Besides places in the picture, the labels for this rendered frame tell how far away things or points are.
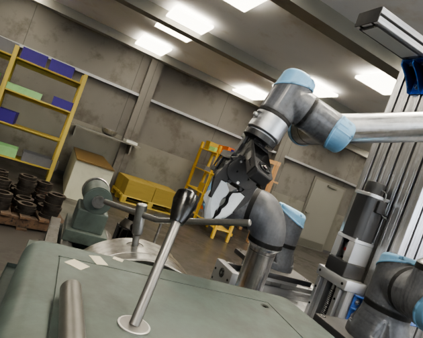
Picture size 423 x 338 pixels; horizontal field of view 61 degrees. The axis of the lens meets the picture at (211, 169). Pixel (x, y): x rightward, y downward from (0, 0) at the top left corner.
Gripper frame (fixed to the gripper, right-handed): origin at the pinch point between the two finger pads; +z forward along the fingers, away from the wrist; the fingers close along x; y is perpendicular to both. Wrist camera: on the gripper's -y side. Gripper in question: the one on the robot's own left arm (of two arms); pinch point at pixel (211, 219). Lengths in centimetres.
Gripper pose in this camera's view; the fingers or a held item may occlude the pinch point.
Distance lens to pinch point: 72.3
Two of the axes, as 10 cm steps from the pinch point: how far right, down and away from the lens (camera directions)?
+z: -5.6, 8.3, -0.8
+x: -7.6, -5.4, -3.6
